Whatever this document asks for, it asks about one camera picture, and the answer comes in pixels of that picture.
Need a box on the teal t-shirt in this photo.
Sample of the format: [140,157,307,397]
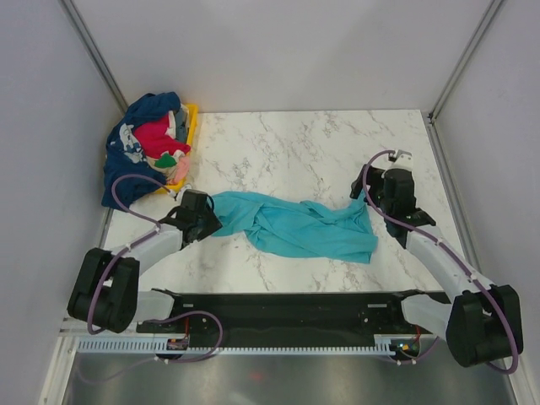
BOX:
[213,192,378,264]

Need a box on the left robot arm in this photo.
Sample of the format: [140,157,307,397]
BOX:
[67,190,222,334]

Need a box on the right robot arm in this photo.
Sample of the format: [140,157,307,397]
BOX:
[350,165,523,375]

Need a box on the magenta red t-shirt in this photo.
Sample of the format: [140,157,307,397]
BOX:
[133,115,191,159]

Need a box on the navy blue printed t-shirt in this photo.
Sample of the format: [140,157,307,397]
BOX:
[101,92,181,209]

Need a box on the yellow plastic bin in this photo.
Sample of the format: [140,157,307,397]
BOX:
[154,104,199,190]

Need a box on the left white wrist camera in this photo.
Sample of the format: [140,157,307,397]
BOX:
[168,184,192,199]

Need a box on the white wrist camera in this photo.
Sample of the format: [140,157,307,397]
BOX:
[168,184,192,199]
[388,149,413,172]

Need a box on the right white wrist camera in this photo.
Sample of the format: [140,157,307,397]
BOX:
[388,149,413,172]

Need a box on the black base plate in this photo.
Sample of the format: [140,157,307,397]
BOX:
[137,292,428,346]

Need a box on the white slotted cable duct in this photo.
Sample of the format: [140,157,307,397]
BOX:
[76,336,395,356]

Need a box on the aluminium rail at base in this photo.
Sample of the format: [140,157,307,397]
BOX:
[59,317,138,337]

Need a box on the right aluminium frame post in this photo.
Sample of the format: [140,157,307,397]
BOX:
[426,0,506,126]

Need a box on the aluminium frame post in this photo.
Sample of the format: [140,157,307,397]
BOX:
[426,0,506,126]
[58,0,127,112]

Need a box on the left aluminium frame post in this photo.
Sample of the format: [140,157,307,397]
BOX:
[58,0,127,112]

